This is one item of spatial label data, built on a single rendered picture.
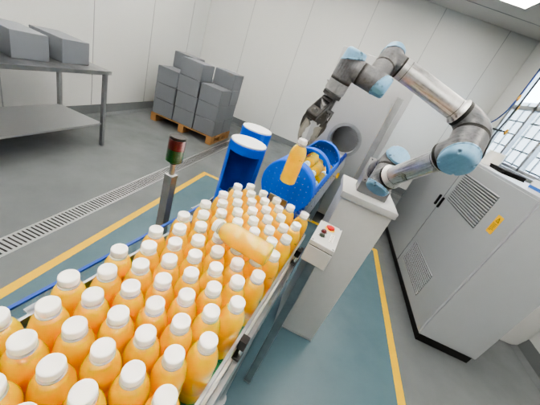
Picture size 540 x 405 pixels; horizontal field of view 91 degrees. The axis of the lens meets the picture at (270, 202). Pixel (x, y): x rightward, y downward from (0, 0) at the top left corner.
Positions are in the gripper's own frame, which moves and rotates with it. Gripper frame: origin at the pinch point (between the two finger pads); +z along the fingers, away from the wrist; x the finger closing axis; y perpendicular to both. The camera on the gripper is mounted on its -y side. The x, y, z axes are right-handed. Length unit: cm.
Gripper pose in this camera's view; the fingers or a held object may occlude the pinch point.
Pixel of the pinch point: (304, 140)
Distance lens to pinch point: 110.9
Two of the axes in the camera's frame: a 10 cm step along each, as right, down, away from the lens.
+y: 4.2, -3.5, 8.3
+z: -4.4, 7.3, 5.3
